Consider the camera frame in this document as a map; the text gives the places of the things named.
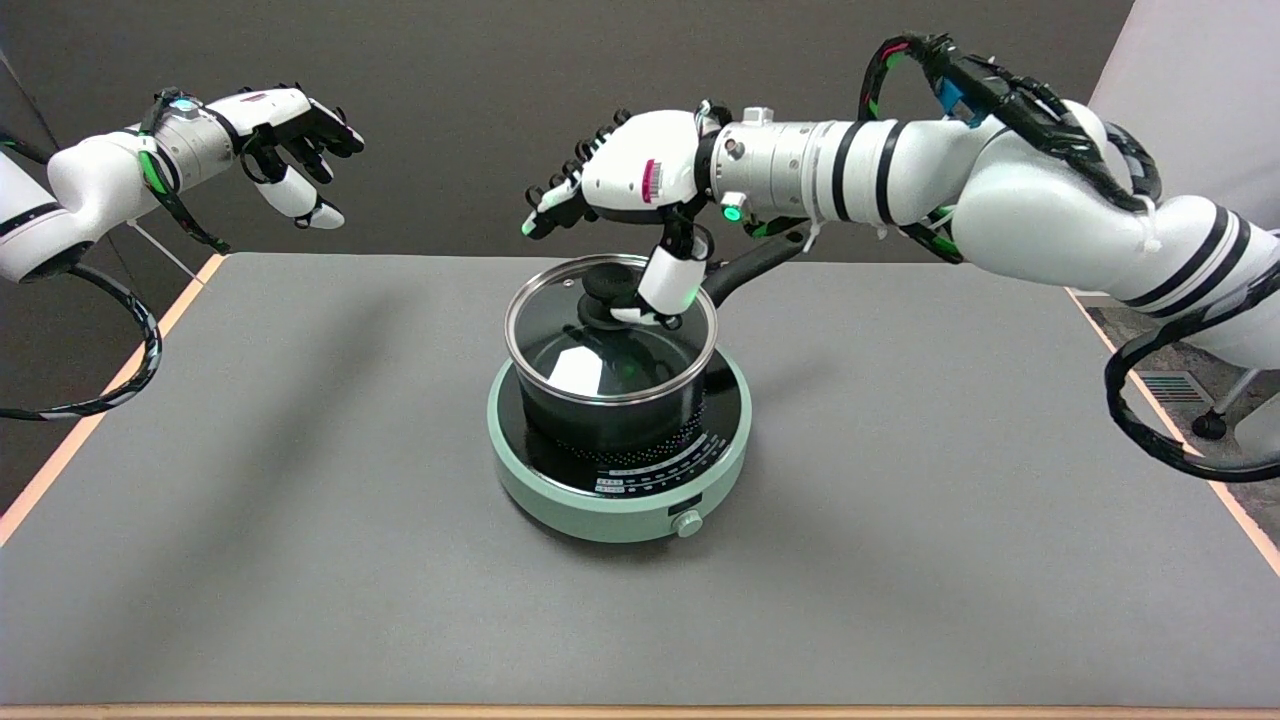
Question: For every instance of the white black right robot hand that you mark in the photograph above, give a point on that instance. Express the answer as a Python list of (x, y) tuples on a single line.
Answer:
[(640, 160)]

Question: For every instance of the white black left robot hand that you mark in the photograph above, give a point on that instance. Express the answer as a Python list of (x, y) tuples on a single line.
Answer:
[(285, 110)]

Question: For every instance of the glass pot lid black knob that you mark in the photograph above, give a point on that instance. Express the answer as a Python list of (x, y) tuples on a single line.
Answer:
[(560, 330)]

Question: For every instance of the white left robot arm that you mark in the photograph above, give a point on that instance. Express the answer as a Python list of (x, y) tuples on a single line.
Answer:
[(90, 180)]

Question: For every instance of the green round induction cooker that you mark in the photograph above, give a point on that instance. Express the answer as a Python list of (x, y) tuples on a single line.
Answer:
[(600, 515)]

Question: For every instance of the grey table mat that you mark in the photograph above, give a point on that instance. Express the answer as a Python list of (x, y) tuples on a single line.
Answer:
[(300, 520)]

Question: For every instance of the black caster wheel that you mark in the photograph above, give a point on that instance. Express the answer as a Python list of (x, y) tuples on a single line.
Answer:
[(1209, 423)]

